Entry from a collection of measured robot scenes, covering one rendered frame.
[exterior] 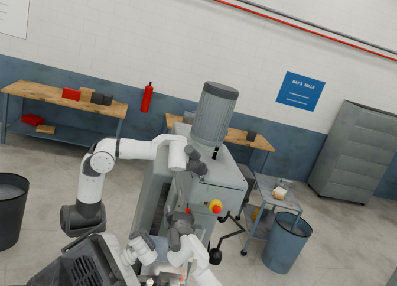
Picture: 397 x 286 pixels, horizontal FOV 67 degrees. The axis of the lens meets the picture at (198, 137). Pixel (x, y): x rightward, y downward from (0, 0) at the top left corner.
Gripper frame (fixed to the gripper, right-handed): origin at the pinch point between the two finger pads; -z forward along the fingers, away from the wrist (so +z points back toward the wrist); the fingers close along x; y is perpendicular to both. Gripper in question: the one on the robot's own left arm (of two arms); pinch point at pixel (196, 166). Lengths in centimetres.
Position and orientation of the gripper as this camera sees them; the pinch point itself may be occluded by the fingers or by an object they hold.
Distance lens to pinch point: 131.3
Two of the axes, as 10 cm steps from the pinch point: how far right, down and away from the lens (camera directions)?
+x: 8.2, 4.0, -4.1
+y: 4.9, -8.6, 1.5
